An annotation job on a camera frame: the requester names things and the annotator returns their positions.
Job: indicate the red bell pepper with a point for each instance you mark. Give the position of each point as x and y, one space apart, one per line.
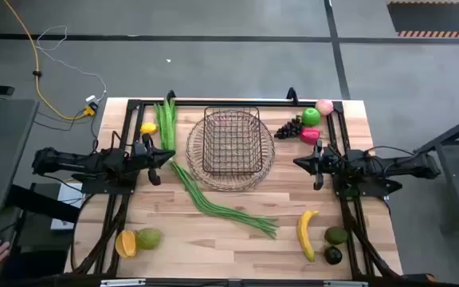
309 135

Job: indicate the white flat box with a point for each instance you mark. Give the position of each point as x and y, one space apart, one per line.
68 199

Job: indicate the black desk foot bar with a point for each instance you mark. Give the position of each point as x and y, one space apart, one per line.
42 203

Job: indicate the green leafy vegetable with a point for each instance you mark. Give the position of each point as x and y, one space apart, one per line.
167 123

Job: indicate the dark purple grapes bunch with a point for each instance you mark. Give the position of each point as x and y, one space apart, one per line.
289 129

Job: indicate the yellow banana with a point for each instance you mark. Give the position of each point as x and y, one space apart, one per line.
303 235

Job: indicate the white power adapter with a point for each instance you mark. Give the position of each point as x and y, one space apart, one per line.
91 98

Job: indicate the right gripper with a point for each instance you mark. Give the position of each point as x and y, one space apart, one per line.
327 163

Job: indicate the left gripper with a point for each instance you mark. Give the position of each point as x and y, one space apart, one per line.
143 159

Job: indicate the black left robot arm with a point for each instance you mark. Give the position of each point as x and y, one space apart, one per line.
74 161

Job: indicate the black mat hazard-striped edge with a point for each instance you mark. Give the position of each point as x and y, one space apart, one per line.
432 18

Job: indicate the yellow-orange starfruit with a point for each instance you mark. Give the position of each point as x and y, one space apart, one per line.
126 244

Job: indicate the yellow lemon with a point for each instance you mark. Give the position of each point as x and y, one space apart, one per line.
149 128

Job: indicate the dark green avocado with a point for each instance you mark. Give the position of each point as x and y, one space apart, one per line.
333 255

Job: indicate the green apple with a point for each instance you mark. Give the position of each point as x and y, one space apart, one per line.
311 117

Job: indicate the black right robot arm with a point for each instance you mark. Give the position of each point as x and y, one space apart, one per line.
393 165

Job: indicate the grey desk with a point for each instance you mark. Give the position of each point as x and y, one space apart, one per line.
2 155

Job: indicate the light green mango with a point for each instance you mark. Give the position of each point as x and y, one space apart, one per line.
150 238

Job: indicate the black metal stand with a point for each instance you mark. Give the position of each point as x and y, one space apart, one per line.
452 131

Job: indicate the long green beans bunch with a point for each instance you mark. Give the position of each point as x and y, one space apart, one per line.
205 203

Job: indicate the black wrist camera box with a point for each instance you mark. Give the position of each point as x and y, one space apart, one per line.
140 148

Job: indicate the yellow plug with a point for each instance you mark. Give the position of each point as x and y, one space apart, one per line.
90 111

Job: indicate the pink peach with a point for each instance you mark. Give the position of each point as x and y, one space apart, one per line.
325 107

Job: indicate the silver aluminium bracket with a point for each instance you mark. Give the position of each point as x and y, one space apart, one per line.
345 283
122 282

